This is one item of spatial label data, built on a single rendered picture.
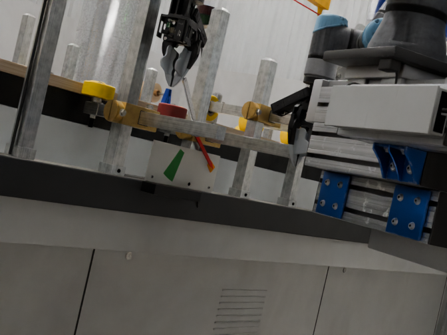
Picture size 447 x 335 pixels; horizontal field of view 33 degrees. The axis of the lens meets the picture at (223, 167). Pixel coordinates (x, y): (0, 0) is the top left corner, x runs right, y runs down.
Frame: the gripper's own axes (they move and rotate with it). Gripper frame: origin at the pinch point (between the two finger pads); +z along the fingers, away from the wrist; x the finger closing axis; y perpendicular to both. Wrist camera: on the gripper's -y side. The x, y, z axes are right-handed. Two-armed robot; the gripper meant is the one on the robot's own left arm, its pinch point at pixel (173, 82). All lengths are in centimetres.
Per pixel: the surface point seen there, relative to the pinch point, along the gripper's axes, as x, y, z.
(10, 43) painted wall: -553, -701, -83
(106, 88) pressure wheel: -19.1, -4.4, 4.1
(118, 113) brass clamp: -8.5, 6.9, 10.2
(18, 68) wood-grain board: -33.4, 12.0, 4.9
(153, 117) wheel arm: -1.8, 2.2, 9.2
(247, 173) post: 9.1, -43.5, 16.7
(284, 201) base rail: 16, -66, 23
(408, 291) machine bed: 49, -218, 55
